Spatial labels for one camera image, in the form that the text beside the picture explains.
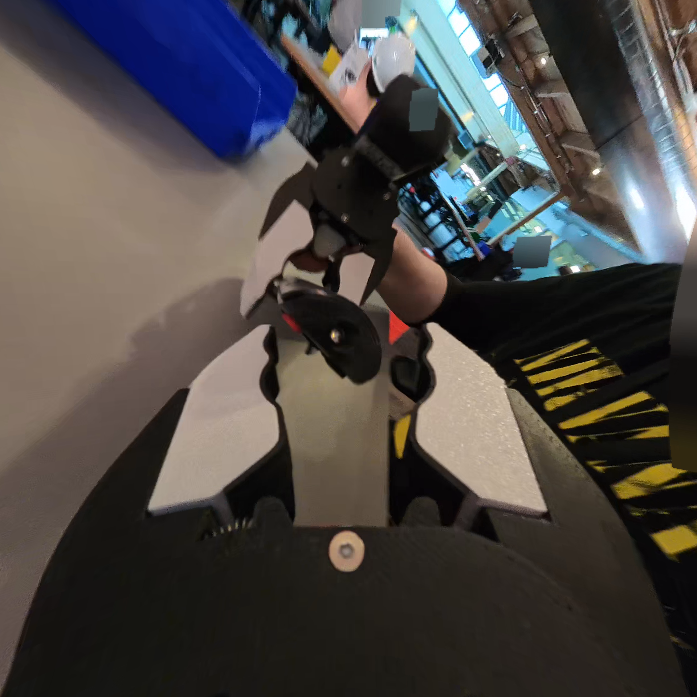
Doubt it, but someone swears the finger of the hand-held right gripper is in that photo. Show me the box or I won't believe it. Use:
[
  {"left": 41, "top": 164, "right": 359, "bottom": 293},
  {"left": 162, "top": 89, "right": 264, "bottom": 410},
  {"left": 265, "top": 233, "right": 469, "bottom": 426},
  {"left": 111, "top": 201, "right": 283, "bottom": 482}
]
[
  {"left": 324, "top": 226, "right": 401, "bottom": 308},
  {"left": 240, "top": 163, "right": 319, "bottom": 321}
]

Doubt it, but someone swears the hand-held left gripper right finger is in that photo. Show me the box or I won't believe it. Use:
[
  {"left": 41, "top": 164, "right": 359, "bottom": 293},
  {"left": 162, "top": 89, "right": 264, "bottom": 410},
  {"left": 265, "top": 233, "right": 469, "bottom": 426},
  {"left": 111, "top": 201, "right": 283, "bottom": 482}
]
[{"left": 408, "top": 323, "right": 550, "bottom": 526}]

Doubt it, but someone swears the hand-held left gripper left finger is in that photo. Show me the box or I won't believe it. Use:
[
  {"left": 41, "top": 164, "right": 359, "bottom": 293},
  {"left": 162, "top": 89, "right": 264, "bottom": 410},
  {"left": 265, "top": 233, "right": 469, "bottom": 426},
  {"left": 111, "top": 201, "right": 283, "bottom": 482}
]
[{"left": 146, "top": 325, "right": 289, "bottom": 523}]

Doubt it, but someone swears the black remote control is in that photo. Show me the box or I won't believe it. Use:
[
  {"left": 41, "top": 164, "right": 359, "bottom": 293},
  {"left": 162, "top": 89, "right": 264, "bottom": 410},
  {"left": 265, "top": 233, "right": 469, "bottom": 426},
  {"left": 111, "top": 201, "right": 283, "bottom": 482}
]
[{"left": 277, "top": 288, "right": 383, "bottom": 385}]

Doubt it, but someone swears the person's right forearm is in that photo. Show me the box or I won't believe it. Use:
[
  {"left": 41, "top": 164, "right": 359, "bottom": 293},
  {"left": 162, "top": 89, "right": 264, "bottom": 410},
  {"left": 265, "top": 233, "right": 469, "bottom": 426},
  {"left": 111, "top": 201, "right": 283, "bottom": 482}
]
[{"left": 378, "top": 229, "right": 681, "bottom": 360}]

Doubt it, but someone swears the pink object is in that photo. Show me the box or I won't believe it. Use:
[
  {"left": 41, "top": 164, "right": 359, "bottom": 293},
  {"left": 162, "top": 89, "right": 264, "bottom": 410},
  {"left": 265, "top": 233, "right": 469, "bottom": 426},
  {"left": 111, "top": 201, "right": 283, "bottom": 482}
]
[{"left": 348, "top": 82, "right": 378, "bottom": 118}]

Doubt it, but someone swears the wooden table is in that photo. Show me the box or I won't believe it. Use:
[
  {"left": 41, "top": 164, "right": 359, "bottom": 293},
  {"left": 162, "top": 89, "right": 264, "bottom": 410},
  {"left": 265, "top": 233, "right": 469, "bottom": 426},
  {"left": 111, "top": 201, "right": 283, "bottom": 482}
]
[{"left": 280, "top": 33, "right": 360, "bottom": 134}]

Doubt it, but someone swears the white printed box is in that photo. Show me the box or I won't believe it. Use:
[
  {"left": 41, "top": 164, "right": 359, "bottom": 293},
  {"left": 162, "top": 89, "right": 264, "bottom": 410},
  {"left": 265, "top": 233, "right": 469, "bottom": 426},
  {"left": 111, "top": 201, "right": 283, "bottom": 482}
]
[{"left": 327, "top": 41, "right": 372, "bottom": 96}]

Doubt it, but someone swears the black shirt yellow print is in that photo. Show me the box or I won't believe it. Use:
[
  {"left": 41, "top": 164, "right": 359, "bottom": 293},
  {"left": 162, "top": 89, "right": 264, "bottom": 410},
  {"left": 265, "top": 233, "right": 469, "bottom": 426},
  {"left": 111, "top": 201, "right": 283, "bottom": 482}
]
[{"left": 392, "top": 327, "right": 697, "bottom": 654}]

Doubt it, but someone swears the white safety helmet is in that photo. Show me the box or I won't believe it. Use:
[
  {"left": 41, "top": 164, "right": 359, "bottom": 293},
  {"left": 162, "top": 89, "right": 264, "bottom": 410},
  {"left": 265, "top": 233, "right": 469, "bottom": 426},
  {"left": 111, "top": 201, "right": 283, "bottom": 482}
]
[{"left": 370, "top": 32, "right": 417, "bottom": 92}]

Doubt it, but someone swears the blue plastic crate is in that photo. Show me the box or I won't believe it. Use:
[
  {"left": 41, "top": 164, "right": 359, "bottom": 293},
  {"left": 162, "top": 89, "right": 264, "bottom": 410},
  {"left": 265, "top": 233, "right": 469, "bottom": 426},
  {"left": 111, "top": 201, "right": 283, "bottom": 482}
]
[{"left": 49, "top": 0, "right": 298, "bottom": 162}]

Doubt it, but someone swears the silver ventilation duct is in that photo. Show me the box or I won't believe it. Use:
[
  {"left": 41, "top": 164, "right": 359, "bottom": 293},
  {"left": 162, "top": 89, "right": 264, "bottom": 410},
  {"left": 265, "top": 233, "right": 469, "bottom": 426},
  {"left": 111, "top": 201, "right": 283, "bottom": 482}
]
[{"left": 610, "top": 0, "right": 697, "bottom": 240}]

